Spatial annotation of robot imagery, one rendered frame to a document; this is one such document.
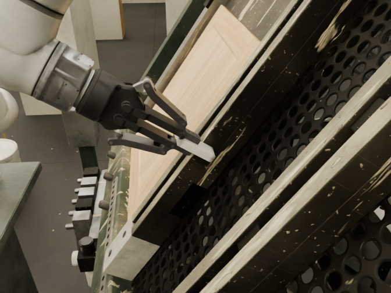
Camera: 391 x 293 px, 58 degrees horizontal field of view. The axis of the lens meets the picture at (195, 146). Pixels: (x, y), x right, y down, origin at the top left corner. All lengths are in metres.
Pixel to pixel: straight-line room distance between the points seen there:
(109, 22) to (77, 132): 4.60
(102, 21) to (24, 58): 5.57
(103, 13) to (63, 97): 5.54
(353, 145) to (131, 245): 0.53
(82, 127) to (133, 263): 0.85
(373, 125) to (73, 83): 0.37
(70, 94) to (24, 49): 0.08
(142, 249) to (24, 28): 0.48
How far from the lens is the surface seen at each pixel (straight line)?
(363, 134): 0.36
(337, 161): 0.36
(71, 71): 0.51
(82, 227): 1.22
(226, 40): 0.94
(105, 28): 6.09
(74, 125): 1.54
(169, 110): 0.55
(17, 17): 0.50
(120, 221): 0.97
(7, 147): 2.55
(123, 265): 0.81
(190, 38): 1.20
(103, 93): 0.52
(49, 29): 0.52
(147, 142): 0.59
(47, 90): 0.52
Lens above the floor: 1.56
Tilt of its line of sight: 32 degrees down
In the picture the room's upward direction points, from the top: straight up
